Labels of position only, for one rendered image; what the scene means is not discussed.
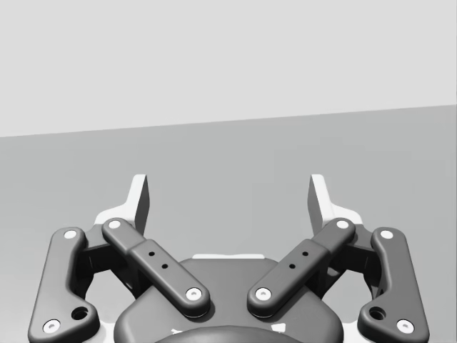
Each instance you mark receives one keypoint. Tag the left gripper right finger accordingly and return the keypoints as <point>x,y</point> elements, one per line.
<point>296,264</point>

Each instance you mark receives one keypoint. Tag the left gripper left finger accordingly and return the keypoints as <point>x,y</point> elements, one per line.
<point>160,264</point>

